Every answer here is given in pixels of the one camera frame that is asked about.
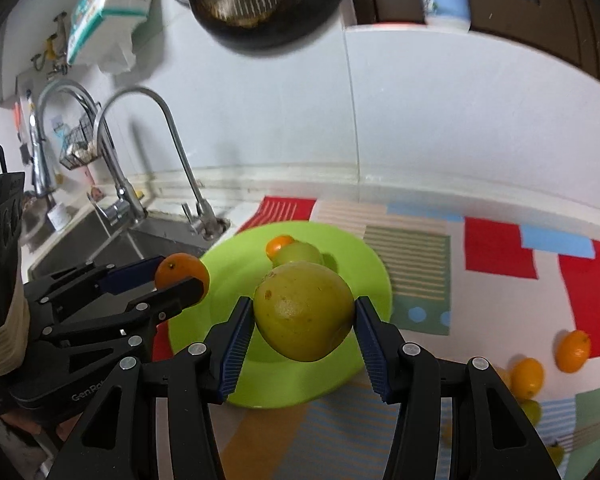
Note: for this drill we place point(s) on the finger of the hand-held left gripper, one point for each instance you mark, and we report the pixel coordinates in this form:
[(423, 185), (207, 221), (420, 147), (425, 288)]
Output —
[(175, 297), (130, 274)]

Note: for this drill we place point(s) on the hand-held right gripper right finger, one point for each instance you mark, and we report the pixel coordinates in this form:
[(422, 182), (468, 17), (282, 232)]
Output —
[(372, 352)]

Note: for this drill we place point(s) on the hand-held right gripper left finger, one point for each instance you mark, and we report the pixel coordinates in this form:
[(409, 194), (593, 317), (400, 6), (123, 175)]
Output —
[(234, 347)]

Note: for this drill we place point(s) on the green plate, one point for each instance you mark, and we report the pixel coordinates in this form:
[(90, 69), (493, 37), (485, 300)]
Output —
[(230, 260)]

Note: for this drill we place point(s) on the large green pear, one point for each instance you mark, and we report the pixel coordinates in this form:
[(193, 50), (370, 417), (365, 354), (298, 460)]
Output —
[(305, 310)]

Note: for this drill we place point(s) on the steel sink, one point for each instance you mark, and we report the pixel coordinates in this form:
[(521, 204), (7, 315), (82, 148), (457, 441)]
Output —
[(95, 247)]

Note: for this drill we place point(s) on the thick chrome faucet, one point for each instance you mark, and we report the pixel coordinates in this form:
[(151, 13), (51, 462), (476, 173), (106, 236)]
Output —
[(124, 192)]

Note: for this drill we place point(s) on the small orange mandarin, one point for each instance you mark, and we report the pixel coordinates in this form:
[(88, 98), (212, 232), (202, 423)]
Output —
[(277, 246)]

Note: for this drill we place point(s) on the small green fruit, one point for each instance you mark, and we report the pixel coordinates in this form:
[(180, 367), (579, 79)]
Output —
[(300, 252), (532, 411)]

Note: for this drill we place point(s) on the colourful patterned mat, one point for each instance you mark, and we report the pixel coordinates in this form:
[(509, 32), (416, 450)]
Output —
[(480, 280)]

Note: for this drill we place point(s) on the thin gooseneck faucet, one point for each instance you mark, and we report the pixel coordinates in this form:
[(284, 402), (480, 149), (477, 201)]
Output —
[(177, 140)]

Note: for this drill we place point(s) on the small yellow fruit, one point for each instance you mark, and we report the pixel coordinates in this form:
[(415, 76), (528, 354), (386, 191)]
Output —
[(556, 455)]

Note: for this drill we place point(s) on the tissue pack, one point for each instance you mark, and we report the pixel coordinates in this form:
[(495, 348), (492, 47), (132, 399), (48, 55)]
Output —
[(110, 5)]

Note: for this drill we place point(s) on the black frying pan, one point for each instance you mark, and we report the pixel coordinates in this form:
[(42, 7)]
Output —
[(275, 25)]

